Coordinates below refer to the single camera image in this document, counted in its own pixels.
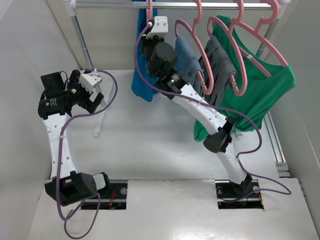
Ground blue t shirt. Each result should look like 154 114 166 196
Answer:
131 9 157 102

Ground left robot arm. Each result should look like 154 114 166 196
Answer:
38 70 112 207

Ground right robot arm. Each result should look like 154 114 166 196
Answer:
140 34 252 197

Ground pink hanger with jeans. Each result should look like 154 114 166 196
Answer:
174 0 215 95

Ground pink hanger with grey pants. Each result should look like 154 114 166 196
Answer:
207 0 249 97

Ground pink hanger with green shirt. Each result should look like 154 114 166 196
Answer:
226 0 288 81

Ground green t shirt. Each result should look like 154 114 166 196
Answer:
193 24 296 142

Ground folded blue jeans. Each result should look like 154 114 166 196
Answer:
174 36 204 97

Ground folded grey pants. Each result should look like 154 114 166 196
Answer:
193 36 237 106

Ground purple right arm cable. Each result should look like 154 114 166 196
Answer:
134 20 292 202

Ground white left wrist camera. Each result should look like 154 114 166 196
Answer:
78 68 103 94

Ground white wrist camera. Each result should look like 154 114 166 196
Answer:
78 68 103 94
145 16 169 39

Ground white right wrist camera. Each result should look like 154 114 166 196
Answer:
145 16 169 39

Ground white clothes rack frame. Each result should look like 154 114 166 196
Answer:
62 0 293 138

